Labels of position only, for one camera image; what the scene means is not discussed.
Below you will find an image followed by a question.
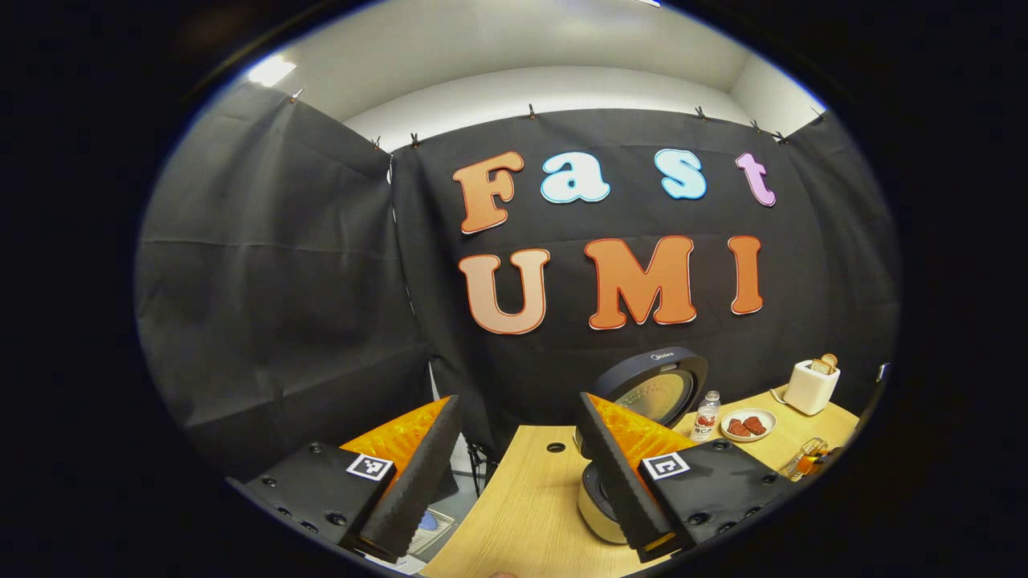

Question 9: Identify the ceiling light panel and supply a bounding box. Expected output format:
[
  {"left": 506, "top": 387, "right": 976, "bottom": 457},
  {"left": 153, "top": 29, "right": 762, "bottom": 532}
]
[{"left": 245, "top": 55, "right": 296, "bottom": 88}]

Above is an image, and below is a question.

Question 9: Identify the white round plate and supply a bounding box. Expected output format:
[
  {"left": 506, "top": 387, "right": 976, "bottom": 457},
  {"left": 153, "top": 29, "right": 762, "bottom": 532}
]
[{"left": 720, "top": 408, "right": 777, "bottom": 443}]

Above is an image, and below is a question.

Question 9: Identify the dark grey rice cooker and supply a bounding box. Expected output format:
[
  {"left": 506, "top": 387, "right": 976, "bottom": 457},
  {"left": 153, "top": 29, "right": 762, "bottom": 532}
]
[{"left": 573, "top": 347, "right": 710, "bottom": 545}]

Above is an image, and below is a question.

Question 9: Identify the wire chopstick holder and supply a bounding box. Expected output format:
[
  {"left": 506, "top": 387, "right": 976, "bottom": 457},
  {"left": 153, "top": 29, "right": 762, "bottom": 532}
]
[{"left": 777, "top": 438, "right": 828, "bottom": 481}]

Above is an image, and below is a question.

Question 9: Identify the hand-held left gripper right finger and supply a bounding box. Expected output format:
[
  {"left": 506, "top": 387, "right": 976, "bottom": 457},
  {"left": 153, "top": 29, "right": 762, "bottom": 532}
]
[{"left": 578, "top": 392, "right": 800, "bottom": 563}]

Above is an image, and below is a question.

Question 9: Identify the white toaster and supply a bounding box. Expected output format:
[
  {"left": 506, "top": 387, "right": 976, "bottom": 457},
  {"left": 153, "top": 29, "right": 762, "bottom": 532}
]
[{"left": 783, "top": 359, "right": 841, "bottom": 416}]

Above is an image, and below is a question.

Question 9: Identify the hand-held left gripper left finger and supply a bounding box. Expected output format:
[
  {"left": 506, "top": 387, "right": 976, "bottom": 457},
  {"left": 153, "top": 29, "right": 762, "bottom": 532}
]
[{"left": 229, "top": 393, "right": 465, "bottom": 563}]

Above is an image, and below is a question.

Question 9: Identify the small clear drink bottle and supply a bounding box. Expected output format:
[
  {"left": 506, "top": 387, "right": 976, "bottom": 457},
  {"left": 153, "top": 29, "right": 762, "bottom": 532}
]
[{"left": 691, "top": 391, "right": 721, "bottom": 442}]

